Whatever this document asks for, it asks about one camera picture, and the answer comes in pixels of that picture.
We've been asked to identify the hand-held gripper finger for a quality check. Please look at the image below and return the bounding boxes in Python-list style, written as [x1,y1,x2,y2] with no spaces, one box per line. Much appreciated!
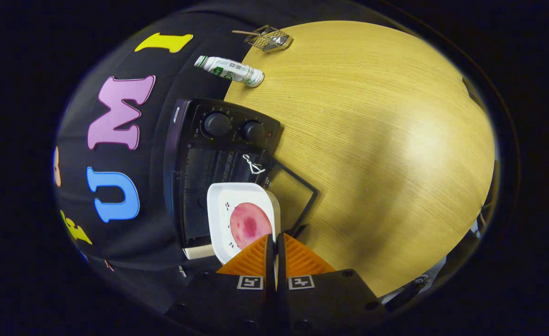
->
[167,233,276,336]
[277,232,389,336]

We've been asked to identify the pink round ham slice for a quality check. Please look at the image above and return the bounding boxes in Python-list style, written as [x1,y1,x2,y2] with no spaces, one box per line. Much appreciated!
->
[229,202,273,250]

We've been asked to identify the white square dish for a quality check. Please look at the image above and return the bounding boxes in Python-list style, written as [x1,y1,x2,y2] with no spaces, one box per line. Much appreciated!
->
[207,182,281,265]

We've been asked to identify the black toaster oven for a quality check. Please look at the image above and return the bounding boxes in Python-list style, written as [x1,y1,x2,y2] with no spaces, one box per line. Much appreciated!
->
[164,97,320,248]

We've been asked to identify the white cube appliance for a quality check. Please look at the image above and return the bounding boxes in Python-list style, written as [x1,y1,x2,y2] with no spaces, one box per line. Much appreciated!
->
[182,244,217,260]

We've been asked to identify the white bottle green label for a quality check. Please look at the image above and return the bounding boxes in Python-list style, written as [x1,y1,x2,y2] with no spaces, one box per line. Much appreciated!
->
[194,56,265,88]

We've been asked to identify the white string tie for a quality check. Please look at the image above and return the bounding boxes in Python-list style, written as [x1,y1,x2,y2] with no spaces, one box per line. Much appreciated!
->
[242,154,266,175]

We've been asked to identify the wire mesh holder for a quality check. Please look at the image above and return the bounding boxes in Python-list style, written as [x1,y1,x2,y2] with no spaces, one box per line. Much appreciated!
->
[244,25,294,53]

